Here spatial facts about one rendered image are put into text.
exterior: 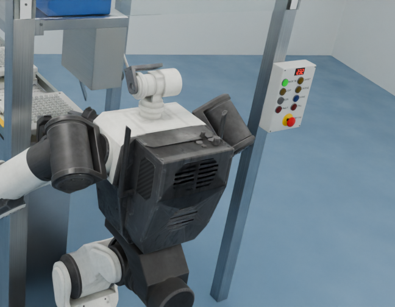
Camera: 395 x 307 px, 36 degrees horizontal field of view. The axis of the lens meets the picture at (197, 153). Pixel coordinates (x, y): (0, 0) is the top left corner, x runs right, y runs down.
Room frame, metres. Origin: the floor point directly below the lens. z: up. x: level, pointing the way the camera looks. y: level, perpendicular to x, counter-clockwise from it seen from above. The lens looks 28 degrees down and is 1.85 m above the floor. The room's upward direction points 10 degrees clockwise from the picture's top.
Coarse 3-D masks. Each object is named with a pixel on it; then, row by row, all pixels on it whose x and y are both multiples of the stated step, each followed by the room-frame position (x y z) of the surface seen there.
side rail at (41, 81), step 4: (0, 40) 2.46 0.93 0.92; (4, 40) 2.47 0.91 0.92; (0, 44) 2.46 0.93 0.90; (4, 44) 2.43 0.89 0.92; (36, 72) 2.18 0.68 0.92; (36, 76) 2.17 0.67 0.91; (40, 76) 2.15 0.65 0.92; (40, 80) 2.14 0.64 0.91; (44, 80) 2.12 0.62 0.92; (40, 84) 2.13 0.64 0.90; (44, 84) 2.11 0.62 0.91; (48, 84) 2.09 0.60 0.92; (44, 88) 2.10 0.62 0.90; (48, 88) 2.08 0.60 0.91; (52, 88) 2.06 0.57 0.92; (48, 92) 2.08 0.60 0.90; (52, 92) 2.05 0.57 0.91
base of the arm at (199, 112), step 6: (222, 96) 1.45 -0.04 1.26; (228, 96) 1.47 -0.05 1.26; (210, 102) 1.43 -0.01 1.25; (216, 102) 1.44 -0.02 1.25; (222, 102) 1.44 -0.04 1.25; (198, 108) 1.42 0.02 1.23; (204, 108) 1.42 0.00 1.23; (210, 108) 1.43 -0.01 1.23; (198, 114) 1.42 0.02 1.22; (204, 114) 1.44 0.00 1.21; (204, 120) 1.41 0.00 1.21; (210, 126) 1.40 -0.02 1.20; (246, 138) 1.40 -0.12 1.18; (252, 138) 1.41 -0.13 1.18; (240, 144) 1.38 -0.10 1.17; (246, 144) 1.39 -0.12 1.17; (234, 150) 1.37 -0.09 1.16; (240, 150) 1.39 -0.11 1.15
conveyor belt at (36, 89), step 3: (33, 87) 2.12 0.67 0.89; (36, 87) 2.12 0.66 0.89; (39, 87) 2.13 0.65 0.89; (0, 90) 2.04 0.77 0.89; (3, 90) 2.04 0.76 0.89; (33, 90) 2.09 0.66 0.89; (36, 90) 2.10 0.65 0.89; (39, 90) 2.10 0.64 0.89; (42, 90) 2.11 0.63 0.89; (0, 93) 2.01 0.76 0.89; (3, 93) 2.02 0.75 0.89; (33, 93) 2.06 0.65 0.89; (36, 93) 2.07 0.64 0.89; (39, 93) 2.07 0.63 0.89; (42, 93) 2.08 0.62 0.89; (0, 96) 1.99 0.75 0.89; (3, 96) 1.99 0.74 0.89
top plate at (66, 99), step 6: (48, 96) 1.91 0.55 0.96; (60, 96) 1.93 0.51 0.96; (66, 96) 1.94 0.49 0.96; (0, 102) 1.80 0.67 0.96; (66, 102) 1.89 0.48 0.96; (72, 102) 1.90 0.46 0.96; (0, 108) 1.77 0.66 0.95; (66, 108) 1.84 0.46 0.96; (78, 108) 1.86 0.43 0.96; (36, 126) 1.68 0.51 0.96; (36, 132) 1.66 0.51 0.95
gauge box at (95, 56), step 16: (64, 32) 1.87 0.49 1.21; (80, 32) 1.78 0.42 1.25; (96, 32) 1.71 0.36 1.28; (112, 32) 1.75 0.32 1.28; (64, 48) 1.86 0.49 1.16; (80, 48) 1.78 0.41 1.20; (96, 48) 1.71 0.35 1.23; (112, 48) 1.75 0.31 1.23; (64, 64) 1.86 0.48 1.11; (80, 64) 1.77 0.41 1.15; (96, 64) 1.72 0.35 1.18; (112, 64) 1.75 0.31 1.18; (80, 80) 1.77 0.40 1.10; (96, 80) 1.72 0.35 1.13; (112, 80) 1.76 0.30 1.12
